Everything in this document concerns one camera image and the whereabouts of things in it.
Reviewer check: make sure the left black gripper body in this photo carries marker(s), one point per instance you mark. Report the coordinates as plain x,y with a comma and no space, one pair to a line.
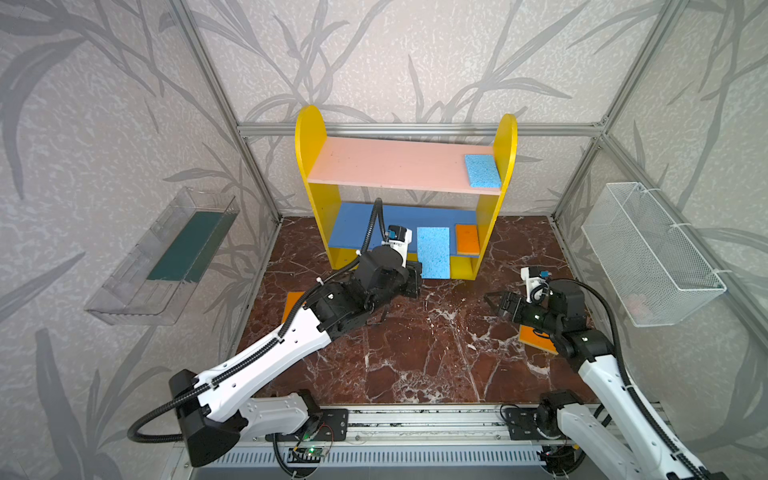
413,281

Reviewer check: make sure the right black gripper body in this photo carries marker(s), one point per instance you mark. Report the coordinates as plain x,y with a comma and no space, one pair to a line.
512,303

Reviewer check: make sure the orange yellow sponge floor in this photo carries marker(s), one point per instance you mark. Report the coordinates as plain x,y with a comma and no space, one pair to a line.
540,341

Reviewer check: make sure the blue sponge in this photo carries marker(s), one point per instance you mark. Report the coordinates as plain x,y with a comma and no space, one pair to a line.
482,171
433,251

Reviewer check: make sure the yellow orange sponge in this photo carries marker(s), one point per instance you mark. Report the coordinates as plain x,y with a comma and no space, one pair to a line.
467,240

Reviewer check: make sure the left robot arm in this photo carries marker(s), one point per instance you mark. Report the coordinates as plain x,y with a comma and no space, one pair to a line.
209,412

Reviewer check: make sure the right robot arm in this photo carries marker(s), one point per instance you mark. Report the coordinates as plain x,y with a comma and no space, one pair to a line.
645,447

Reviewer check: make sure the yellow shelf unit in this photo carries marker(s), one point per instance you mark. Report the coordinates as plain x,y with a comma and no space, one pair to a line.
328,163

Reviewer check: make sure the right controller board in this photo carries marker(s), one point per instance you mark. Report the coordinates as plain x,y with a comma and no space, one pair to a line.
562,461

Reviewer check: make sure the controller board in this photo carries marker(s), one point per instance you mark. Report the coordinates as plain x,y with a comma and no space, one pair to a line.
313,454
562,461

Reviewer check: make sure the left controller board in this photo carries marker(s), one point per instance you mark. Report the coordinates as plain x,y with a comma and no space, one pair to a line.
313,454

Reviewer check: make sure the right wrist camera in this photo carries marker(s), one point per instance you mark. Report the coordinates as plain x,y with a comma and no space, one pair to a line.
536,280

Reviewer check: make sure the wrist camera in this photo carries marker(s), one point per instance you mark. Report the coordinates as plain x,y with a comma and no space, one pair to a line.
536,280
399,238

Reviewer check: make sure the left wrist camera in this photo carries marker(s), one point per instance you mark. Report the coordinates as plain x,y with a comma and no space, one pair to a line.
399,238

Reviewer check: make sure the white wire mesh basket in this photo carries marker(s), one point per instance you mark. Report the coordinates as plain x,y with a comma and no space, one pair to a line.
658,274

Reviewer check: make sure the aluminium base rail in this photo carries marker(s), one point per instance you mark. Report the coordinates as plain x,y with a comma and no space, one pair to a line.
392,436

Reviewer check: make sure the clear plastic wall bin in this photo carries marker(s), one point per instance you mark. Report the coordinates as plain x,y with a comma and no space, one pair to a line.
153,284

